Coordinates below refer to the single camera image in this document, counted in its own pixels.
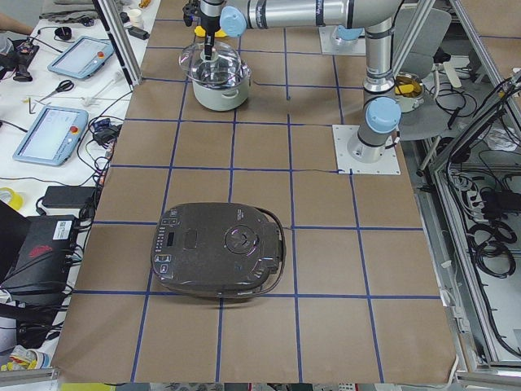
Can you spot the black mini computer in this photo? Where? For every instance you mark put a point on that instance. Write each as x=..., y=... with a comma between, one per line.
x=35, y=252

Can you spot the black power adapter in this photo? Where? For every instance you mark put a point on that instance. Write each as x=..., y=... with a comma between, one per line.
x=67, y=197

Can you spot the glass pot lid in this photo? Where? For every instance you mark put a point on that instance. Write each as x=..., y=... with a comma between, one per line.
x=221, y=70

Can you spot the white paper cup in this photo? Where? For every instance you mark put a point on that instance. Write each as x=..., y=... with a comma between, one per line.
x=135, y=17

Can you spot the far teach pendant tablet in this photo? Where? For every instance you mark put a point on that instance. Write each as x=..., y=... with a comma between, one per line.
x=83, y=58

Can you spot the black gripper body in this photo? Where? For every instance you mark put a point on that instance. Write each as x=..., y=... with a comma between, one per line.
x=211, y=21

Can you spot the grey chair with bowl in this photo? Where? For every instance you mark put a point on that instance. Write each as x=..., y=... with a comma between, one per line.
x=426, y=119

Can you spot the yellow toy corn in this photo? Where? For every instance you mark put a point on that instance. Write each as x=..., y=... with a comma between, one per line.
x=201, y=32

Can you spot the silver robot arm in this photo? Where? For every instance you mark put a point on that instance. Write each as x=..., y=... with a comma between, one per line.
x=381, y=111

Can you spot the near teach pendant tablet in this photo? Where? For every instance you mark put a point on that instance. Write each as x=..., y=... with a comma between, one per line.
x=53, y=136

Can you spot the black scissors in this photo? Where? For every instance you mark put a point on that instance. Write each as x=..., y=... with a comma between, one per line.
x=63, y=86

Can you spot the yellow tape roll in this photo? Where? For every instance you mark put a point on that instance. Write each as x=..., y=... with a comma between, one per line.
x=11, y=198

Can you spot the teach pendant tablet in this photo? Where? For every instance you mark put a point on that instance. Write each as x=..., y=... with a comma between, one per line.
x=83, y=58
x=53, y=136

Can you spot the pale green electric pot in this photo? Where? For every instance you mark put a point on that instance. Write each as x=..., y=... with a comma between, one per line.
x=228, y=95

